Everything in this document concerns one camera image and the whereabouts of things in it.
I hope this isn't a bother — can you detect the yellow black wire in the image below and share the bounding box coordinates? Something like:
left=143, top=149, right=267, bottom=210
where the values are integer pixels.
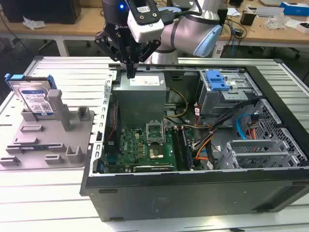
left=164, top=88, right=189, bottom=119

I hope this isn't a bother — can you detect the grey metal drive cage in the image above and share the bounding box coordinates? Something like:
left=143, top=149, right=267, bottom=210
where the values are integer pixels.
left=197, top=70, right=263, bottom=121

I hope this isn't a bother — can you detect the orange red yellow power wire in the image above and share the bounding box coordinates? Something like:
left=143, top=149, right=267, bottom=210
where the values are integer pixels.
left=248, top=123, right=259, bottom=140

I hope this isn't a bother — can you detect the metal socket cover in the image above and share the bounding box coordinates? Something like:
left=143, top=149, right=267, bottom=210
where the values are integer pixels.
left=145, top=119, right=166, bottom=145

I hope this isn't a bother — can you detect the green motherboard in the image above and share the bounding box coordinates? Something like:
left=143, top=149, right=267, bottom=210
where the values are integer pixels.
left=101, top=120, right=194, bottom=174

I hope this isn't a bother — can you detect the wooden top desk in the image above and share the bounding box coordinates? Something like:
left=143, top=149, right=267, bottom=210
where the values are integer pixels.
left=0, top=7, right=108, bottom=42
left=218, top=3, right=309, bottom=45

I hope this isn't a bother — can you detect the red black twisted wire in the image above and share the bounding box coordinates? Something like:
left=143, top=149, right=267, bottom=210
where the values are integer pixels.
left=107, top=124, right=119, bottom=142

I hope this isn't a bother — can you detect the grey parts rack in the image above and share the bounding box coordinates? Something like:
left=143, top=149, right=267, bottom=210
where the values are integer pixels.
left=0, top=89, right=95, bottom=171

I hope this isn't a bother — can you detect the black open PC case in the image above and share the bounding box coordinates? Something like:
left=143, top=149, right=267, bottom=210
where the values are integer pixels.
left=79, top=58, right=309, bottom=223

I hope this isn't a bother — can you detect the hard disk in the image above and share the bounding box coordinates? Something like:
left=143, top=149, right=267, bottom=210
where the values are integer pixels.
left=4, top=73, right=55, bottom=116

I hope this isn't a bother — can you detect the wire locking lever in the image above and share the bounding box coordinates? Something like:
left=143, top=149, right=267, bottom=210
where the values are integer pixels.
left=162, top=117, right=169, bottom=145

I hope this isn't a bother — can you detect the blue data wire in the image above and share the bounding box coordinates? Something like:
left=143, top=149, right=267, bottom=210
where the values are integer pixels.
left=236, top=112, right=260, bottom=141

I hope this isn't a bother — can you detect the black equipment box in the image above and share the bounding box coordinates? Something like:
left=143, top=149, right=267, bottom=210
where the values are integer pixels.
left=7, top=0, right=82, bottom=25

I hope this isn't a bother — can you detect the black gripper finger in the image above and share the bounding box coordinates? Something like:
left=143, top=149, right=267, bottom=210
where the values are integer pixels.
left=132, top=40, right=162, bottom=79
left=94, top=30, right=133, bottom=79

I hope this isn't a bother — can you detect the black wire bundle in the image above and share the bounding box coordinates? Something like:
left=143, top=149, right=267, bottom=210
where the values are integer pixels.
left=192, top=98, right=260, bottom=161

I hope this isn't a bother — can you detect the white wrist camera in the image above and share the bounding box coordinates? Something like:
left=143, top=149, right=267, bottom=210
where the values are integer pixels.
left=127, top=0, right=165, bottom=44

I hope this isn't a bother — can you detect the blue cardboard box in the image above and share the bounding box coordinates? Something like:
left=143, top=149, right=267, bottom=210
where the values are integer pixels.
left=280, top=1, right=309, bottom=16

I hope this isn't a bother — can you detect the grey power supply unit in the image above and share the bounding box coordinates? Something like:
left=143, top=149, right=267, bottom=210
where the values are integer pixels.
left=112, top=72, right=169, bottom=126

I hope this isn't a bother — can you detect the blue plastic drive latch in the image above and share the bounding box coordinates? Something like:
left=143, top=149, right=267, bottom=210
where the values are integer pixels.
left=204, top=70, right=230, bottom=92

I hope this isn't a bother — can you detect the long black expansion slot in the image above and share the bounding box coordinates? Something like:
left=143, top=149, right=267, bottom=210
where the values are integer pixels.
left=134, top=165, right=174, bottom=173

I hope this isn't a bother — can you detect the CPU socket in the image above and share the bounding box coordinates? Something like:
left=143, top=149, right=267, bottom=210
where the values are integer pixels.
left=148, top=145, right=166, bottom=160

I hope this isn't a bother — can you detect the grey metal disk bay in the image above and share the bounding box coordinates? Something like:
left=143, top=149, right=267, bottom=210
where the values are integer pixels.
left=216, top=139, right=302, bottom=170

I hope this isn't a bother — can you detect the black RAM slot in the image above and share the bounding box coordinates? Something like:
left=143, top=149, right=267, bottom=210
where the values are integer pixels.
left=173, top=127, right=182, bottom=170
left=176, top=127, right=185, bottom=170
left=183, top=127, right=193, bottom=169
left=180, top=127, right=189, bottom=170

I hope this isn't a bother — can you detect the white crumpled paper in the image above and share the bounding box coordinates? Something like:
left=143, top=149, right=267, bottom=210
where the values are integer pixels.
left=23, top=15, right=46, bottom=31

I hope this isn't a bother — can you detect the black camera cable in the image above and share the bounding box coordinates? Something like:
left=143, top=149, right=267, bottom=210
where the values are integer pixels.
left=158, top=7, right=202, bottom=24

